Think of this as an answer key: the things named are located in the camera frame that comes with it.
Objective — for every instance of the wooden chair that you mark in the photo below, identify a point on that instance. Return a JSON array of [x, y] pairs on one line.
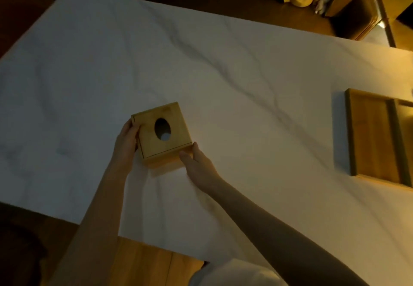
[[355, 8]]

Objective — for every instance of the person's right forearm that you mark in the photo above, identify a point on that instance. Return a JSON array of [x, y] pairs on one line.
[[277, 240]]

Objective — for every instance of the person's left forearm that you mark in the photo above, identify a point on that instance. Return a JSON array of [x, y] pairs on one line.
[[93, 227]]

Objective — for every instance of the wooden tissue box with oval hole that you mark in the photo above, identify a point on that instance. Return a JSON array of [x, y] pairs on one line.
[[163, 135]]

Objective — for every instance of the wooden divided tray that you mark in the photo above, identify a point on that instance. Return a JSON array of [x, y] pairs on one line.
[[379, 137]]

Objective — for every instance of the person's left hand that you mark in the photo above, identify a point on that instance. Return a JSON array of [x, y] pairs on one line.
[[125, 148]]

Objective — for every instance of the white shirt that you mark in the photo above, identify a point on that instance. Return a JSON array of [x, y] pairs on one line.
[[235, 274]]

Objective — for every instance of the person's right thumb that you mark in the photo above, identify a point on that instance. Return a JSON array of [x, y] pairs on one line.
[[187, 160]]

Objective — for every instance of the person's right hand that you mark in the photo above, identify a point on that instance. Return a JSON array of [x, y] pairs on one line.
[[201, 171]]

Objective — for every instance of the person's left thumb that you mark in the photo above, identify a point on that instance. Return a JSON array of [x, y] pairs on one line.
[[136, 134]]

